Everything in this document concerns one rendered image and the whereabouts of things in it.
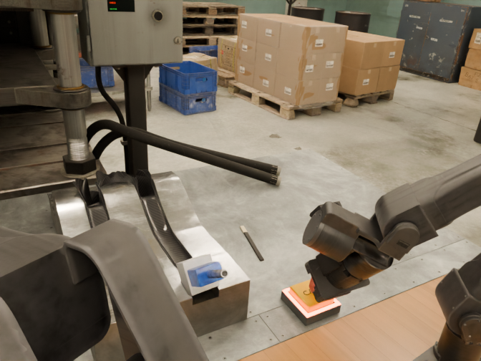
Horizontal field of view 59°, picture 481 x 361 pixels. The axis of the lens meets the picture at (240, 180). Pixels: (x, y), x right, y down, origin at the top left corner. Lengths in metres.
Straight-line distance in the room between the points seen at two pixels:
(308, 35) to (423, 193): 3.86
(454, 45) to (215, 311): 6.95
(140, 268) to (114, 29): 1.23
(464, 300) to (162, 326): 0.56
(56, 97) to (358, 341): 0.95
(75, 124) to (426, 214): 0.98
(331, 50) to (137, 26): 3.43
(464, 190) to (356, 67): 4.61
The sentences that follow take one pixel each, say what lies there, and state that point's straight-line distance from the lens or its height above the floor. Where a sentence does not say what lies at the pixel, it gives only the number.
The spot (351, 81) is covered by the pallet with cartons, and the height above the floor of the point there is 0.30.
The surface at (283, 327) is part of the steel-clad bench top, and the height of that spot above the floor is 0.80.
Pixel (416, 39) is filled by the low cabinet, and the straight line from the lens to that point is 7.86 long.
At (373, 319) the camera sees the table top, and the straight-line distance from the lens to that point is 0.85.
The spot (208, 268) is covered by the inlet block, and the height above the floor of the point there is 0.95.
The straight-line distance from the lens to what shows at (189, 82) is 4.37.
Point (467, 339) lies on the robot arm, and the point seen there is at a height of 0.89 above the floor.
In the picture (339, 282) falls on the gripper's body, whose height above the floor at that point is 0.92.
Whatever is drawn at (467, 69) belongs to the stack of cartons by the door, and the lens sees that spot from 7.45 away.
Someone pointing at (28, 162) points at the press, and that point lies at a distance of 1.47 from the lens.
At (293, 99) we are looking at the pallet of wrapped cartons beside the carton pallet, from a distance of 4.54.
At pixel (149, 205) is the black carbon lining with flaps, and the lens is 0.90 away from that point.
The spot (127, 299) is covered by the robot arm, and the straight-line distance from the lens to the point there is 0.19.
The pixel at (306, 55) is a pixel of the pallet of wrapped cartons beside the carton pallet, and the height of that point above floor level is 0.66.
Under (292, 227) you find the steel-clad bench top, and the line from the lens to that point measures 1.06.
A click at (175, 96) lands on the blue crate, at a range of 4.55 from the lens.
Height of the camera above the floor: 1.35
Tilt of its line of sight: 26 degrees down
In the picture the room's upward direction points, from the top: 4 degrees clockwise
